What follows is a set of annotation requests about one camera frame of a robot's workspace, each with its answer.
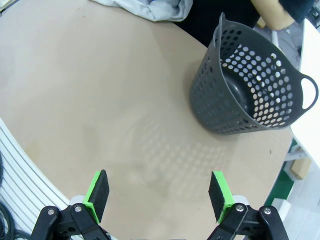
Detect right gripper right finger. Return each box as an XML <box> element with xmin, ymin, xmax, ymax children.
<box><xmin>206</xmin><ymin>170</ymin><xmax>288</xmax><ymax>240</ymax></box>

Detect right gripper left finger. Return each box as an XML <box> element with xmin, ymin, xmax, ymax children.
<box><xmin>29</xmin><ymin>169</ymin><xmax>112</xmax><ymax>240</ymax></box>

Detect grey training pants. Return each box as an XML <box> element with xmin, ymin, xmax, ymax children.
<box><xmin>91</xmin><ymin>0</ymin><xmax>188</xmax><ymax>23</ymax></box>

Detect person's left forearm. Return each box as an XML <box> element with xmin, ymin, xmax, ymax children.
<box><xmin>251</xmin><ymin>0</ymin><xmax>295</xmax><ymax>31</ymax></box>

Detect white slatted panel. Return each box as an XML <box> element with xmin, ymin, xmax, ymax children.
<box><xmin>0</xmin><ymin>117</ymin><xmax>71</xmax><ymax>240</ymax></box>

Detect cardboard box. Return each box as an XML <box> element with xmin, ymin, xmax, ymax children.
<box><xmin>291</xmin><ymin>159</ymin><xmax>313</xmax><ymax>180</ymax></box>

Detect dark grey perforated basket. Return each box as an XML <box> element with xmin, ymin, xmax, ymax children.
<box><xmin>189</xmin><ymin>11</ymin><xmax>320</xmax><ymax>136</ymax></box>

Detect white side table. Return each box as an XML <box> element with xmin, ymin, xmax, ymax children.
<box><xmin>284</xmin><ymin>17</ymin><xmax>320</xmax><ymax>176</ymax></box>

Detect person in black t-shirt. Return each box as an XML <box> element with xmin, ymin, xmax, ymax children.
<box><xmin>172</xmin><ymin>0</ymin><xmax>315</xmax><ymax>48</ymax></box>

